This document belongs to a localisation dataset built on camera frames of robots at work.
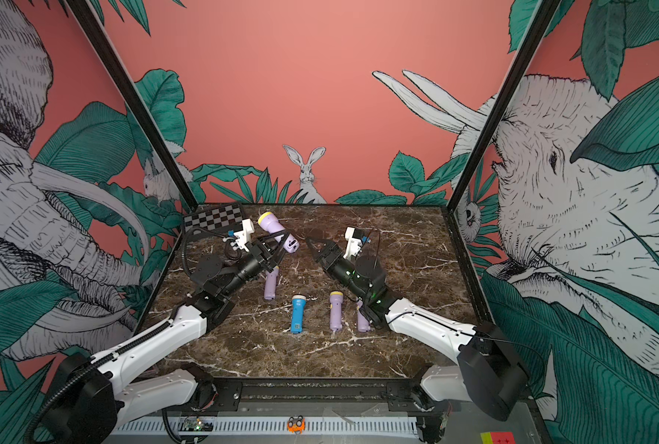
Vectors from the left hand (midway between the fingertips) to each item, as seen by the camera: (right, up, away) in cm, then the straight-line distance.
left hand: (291, 234), depth 65 cm
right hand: (+3, -3, +5) cm, 6 cm away
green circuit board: (-25, -49, +5) cm, 55 cm away
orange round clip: (+1, -48, +3) cm, 48 cm away
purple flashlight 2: (+11, -23, +23) cm, 34 cm away
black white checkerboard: (-37, +7, +46) cm, 59 cm away
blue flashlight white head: (-2, -26, +22) cm, 34 cm away
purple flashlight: (-12, -17, +28) cm, 35 cm away
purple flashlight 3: (+19, -28, +20) cm, 39 cm away
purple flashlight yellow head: (-5, +2, +2) cm, 6 cm away
